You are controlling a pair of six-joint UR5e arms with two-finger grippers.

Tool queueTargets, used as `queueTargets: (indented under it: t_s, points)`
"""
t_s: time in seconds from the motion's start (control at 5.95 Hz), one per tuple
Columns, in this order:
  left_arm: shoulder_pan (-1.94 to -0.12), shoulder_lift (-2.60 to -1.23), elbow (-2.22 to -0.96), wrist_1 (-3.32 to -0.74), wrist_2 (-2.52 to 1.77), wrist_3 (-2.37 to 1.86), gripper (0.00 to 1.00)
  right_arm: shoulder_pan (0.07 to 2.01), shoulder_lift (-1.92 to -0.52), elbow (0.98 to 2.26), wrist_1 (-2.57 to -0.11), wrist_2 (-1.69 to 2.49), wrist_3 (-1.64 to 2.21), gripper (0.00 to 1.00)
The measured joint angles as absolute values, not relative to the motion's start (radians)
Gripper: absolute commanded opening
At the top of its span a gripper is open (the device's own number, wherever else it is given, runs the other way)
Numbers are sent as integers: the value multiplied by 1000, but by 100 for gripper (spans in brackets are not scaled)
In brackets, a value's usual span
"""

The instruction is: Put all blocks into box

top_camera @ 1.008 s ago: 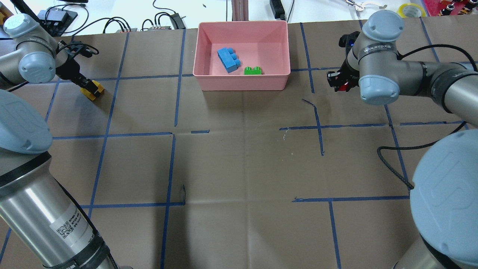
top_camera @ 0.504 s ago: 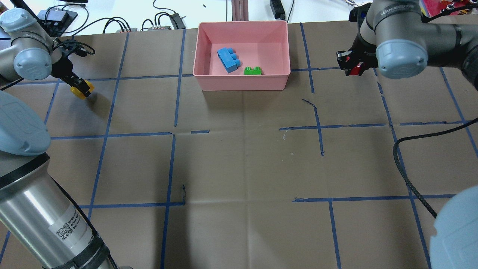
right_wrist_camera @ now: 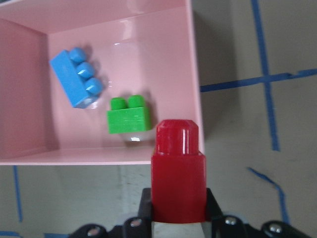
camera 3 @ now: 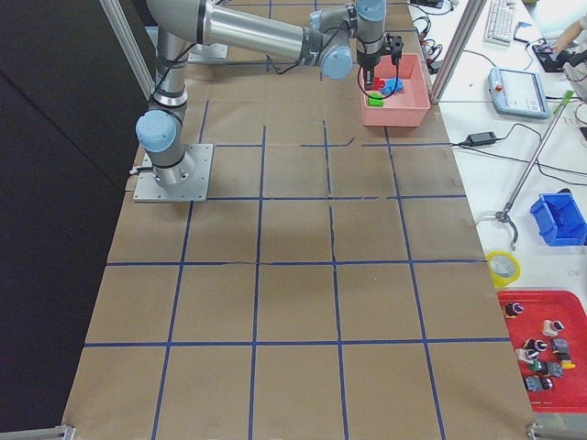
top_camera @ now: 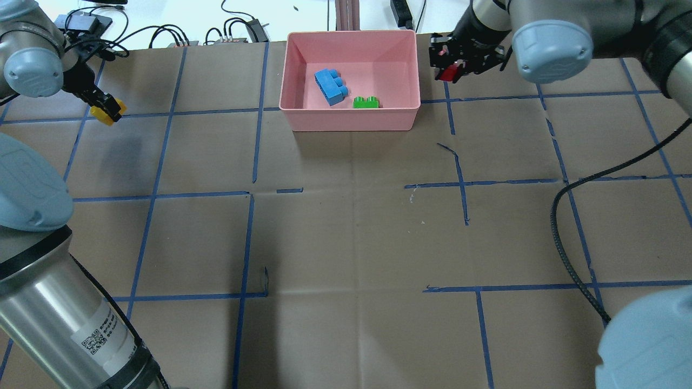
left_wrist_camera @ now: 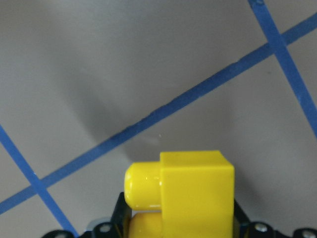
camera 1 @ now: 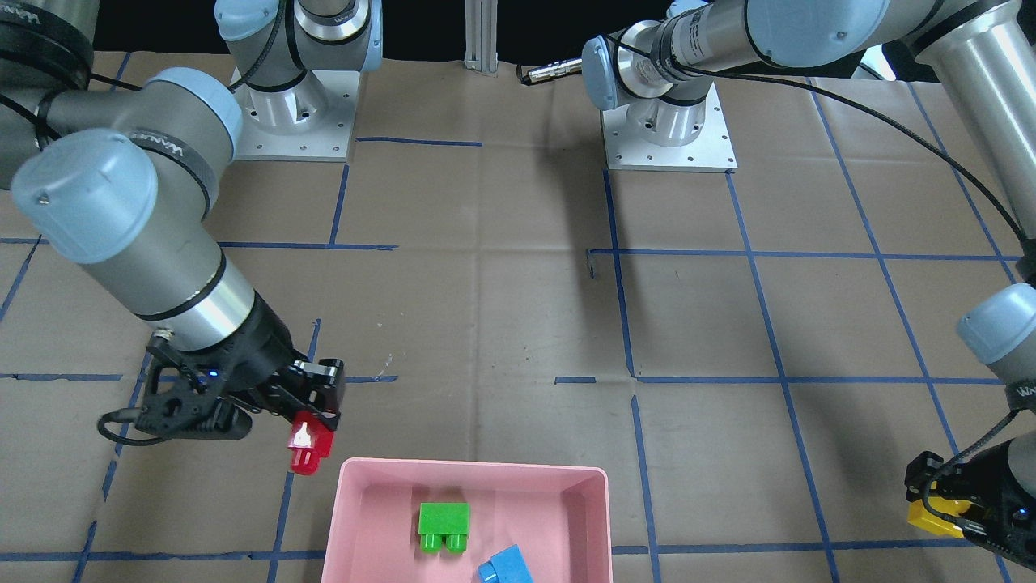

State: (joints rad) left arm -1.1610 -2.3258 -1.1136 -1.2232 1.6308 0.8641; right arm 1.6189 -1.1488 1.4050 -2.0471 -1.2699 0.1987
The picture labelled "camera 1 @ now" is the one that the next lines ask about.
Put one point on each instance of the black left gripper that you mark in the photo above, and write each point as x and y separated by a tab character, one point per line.
1015	476

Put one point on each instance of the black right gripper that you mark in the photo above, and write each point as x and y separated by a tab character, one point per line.
268	341

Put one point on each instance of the red toy block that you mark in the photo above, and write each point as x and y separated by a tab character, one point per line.
310	442

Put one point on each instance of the green toy block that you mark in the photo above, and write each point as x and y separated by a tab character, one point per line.
443	525

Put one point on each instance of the blue toy block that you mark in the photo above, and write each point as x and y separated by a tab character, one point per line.
507	565

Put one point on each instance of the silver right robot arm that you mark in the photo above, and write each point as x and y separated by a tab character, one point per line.
120	183

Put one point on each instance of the pink plastic box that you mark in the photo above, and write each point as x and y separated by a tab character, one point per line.
557	515

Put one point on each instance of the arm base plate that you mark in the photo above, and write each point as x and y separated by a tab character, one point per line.
652	135
313	121

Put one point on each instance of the aluminium frame post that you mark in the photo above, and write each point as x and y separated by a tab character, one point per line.
480	28

